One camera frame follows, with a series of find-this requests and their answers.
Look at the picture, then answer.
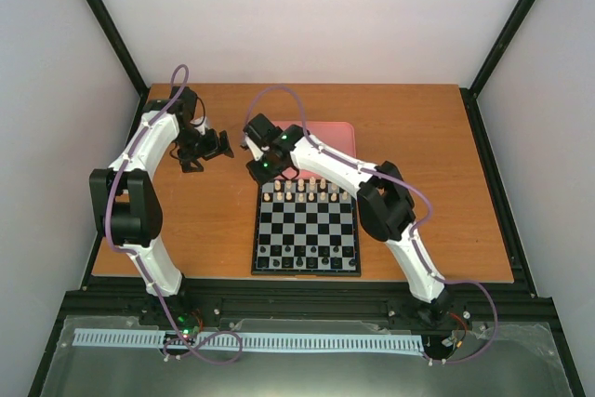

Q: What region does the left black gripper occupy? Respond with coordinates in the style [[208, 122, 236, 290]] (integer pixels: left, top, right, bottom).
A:
[[174, 127, 234, 173]]

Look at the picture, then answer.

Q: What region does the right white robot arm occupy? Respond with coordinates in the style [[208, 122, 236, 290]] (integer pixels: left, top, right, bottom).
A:
[[243, 113, 452, 327]]

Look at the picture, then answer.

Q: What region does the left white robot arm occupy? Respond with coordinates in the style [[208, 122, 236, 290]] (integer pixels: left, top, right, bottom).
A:
[[89, 86, 234, 325]]

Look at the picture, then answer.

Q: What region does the black chess piece row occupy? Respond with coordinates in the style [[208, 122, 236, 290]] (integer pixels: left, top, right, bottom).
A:
[[254, 245, 359, 272]]

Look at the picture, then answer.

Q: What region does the black and white chessboard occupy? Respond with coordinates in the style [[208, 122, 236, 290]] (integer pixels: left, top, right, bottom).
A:
[[251, 179, 361, 277]]

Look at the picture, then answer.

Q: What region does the pink plastic tray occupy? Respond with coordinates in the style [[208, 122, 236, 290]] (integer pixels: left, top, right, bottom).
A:
[[272, 120, 356, 180]]

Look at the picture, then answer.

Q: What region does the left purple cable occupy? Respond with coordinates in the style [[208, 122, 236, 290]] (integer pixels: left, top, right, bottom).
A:
[[104, 64, 243, 364]]

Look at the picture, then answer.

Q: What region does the light blue cable duct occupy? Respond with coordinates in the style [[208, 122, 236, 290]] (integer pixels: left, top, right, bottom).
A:
[[72, 328, 424, 356]]

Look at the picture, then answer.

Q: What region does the black aluminium frame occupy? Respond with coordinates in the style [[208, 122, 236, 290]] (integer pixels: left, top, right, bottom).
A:
[[29, 0, 585, 396]]

